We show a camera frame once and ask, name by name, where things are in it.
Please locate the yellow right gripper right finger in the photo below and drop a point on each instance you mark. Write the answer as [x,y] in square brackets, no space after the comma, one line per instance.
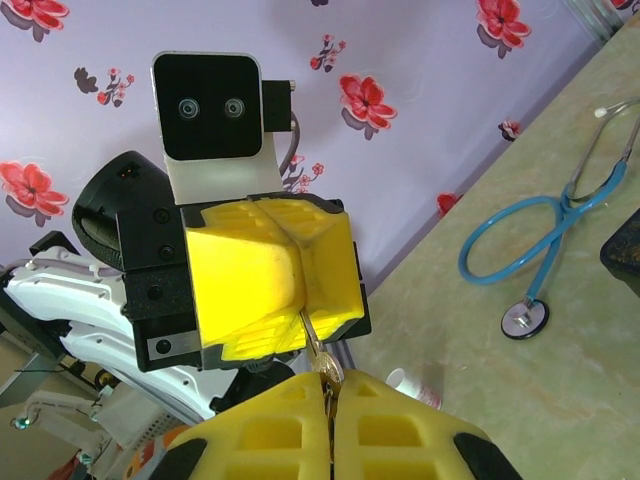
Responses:
[400,435]

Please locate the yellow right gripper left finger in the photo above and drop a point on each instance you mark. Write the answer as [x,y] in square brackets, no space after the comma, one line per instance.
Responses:
[260,435]

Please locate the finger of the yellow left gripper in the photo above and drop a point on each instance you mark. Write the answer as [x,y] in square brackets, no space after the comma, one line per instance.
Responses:
[327,270]
[240,280]

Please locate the padlock key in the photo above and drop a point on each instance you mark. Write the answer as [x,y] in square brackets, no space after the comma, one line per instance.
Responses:
[330,415]

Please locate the small brass padlock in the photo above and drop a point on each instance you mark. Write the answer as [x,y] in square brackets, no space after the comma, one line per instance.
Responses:
[327,371]

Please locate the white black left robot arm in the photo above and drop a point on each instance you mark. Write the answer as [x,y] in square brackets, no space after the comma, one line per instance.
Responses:
[100,310]

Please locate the small white pill bottle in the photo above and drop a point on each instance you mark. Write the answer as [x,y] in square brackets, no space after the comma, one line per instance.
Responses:
[415,387]

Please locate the white perforated basket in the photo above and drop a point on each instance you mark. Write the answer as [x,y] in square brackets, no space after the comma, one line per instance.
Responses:
[140,420]

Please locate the blue stethoscope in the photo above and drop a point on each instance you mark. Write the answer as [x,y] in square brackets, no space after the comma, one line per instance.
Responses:
[525,320]

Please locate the starry night tin box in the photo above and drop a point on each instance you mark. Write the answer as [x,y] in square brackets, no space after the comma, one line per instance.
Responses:
[625,250]

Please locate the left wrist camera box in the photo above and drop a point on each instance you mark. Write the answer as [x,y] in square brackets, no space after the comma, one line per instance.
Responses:
[207,105]

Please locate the aluminium corner post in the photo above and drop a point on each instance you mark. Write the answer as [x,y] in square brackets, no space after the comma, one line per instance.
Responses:
[600,20]

